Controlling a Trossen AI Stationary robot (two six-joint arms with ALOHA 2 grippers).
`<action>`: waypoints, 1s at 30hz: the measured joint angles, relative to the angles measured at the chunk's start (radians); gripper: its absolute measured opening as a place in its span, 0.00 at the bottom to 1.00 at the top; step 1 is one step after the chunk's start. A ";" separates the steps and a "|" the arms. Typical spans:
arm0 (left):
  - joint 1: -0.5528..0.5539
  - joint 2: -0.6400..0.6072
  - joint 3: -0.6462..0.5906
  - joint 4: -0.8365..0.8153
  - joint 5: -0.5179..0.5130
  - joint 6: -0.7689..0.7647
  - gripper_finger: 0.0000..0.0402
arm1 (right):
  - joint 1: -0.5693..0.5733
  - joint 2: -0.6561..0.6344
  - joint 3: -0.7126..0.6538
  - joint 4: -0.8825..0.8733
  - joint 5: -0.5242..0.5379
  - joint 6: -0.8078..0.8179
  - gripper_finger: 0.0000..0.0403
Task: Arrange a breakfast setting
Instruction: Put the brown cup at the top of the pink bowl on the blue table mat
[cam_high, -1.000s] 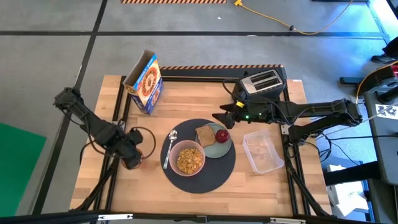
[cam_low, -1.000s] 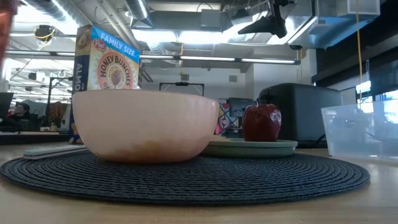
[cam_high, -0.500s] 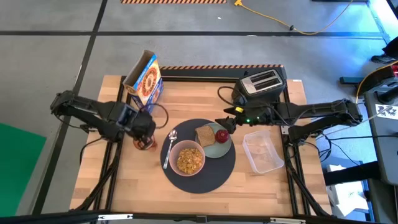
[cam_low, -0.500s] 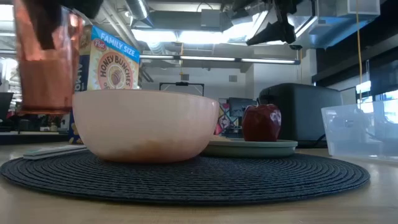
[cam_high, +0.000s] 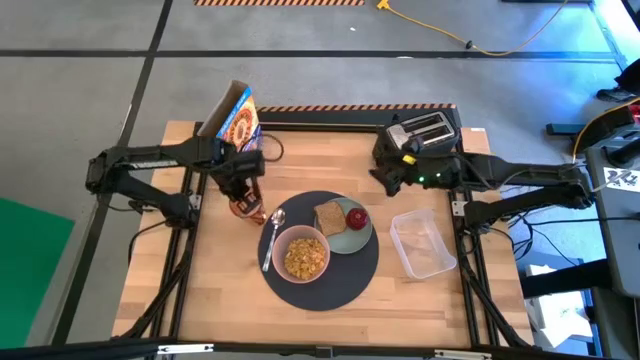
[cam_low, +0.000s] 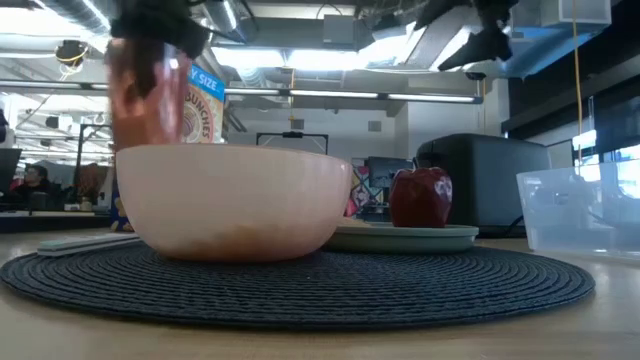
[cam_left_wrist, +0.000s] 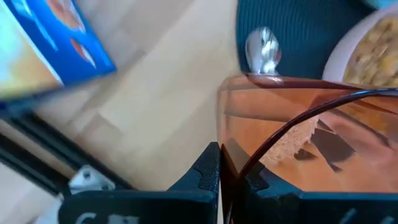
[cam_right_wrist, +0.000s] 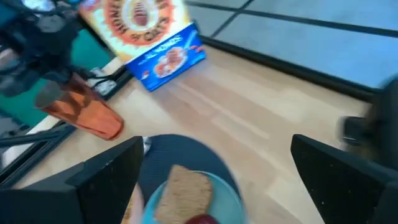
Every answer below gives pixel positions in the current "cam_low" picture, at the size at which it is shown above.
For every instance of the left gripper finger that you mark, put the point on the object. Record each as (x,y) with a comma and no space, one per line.
(145,67)
(192,40)

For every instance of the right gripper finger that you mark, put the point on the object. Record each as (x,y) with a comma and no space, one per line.
(442,10)
(485,47)

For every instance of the pink translucent cup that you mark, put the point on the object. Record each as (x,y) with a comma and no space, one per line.
(150,125)

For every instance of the Honey Bunches cereal box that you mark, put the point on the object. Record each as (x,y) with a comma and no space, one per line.
(205,110)

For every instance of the pink bowl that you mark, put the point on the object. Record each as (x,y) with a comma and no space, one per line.
(235,200)

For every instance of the red apple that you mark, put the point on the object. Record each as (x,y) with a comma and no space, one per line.
(420,197)

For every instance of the grey ceiling box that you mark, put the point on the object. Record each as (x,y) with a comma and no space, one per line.
(341,31)

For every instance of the long ceiling light fixture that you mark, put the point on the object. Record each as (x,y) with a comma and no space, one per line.
(350,94)

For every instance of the black toaster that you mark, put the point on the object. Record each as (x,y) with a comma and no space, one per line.
(500,185)

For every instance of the dark monitor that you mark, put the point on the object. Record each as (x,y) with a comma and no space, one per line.
(387,172)

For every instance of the person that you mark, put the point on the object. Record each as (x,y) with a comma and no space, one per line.
(35,185)

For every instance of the clear plastic container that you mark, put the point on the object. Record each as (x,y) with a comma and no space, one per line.
(570,210)

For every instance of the pale green cutlery piece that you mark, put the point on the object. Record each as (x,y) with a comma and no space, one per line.
(85,241)

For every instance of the colourful patchwork quilt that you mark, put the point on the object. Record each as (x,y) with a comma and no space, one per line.
(360,190)

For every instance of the green plate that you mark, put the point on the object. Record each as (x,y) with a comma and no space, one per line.
(410,239)

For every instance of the dark round woven placemat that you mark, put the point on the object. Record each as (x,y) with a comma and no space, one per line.
(300,295)

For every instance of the silver ceiling duct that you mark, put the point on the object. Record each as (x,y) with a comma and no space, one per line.
(225,17)

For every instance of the black frame stand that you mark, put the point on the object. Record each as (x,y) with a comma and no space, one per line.
(292,136)

